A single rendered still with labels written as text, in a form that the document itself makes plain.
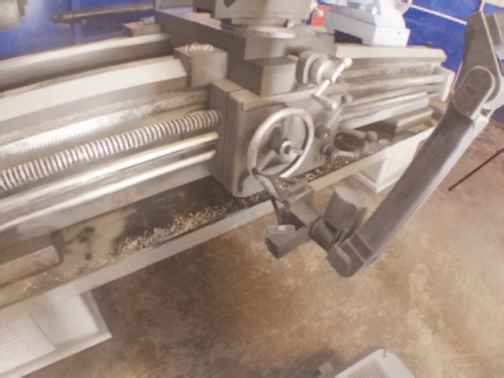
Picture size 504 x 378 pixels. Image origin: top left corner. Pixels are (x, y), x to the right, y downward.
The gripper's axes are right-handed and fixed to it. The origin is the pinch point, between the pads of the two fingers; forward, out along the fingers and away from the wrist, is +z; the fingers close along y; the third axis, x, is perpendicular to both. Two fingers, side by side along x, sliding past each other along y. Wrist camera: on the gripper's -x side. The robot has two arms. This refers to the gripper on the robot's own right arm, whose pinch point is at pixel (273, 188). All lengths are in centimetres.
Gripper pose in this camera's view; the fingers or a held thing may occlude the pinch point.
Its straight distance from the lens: 75.1
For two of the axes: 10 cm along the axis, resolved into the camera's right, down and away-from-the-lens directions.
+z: -6.0, -5.4, 5.9
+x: 8.0, -4.4, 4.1
